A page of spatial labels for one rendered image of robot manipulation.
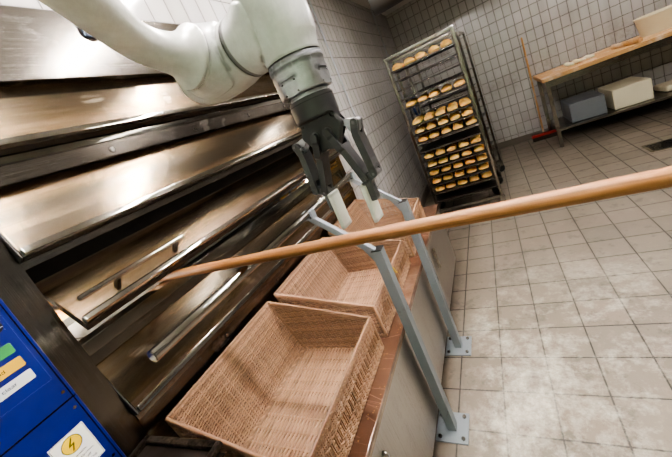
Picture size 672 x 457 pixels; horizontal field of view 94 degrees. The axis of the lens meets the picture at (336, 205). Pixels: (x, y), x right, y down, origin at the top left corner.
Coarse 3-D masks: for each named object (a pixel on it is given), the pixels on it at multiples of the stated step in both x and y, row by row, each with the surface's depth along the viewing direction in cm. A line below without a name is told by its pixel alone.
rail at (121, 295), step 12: (276, 192) 151; (240, 216) 128; (216, 228) 118; (204, 240) 111; (180, 252) 104; (192, 252) 107; (168, 264) 98; (144, 276) 92; (156, 276) 95; (132, 288) 88; (108, 300) 83; (120, 300) 86; (96, 312) 80
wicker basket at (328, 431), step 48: (240, 336) 123; (288, 336) 139; (336, 336) 131; (240, 384) 115; (288, 384) 125; (336, 384) 115; (192, 432) 90; (240, 432) 108; (288, 432) 104; (336, 432) 97
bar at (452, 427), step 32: (384, 192) 162; (320, 224) 124; (384, 256) 119; (224, 288) 83; (192, 320) 73; (448, 320) 176; (160, 352) 66; (416, 352) 130; (448, 352) 180; (448, 416) 138
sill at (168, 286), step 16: (288, 192) 186; (272, 208) 162; (256, 224) 150; (224, 240) 134; (240, 240) 140; (208, 256) 124; (160, 288) 106; (176, 288) 110; (144, 304) 100; (112, 320) 94; (128, 320) 95; (96, 336) 88; (112, 336) 91
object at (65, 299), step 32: (288, 160) 186; (224, 192) 141; (256, 192) 149; (160, 224) 113; (192, 224) 118; (96, 256) 95; (128, 256) 98; (160, 256) 102; (192, 256) 108; (64, 288) 84; (96, 320) 81
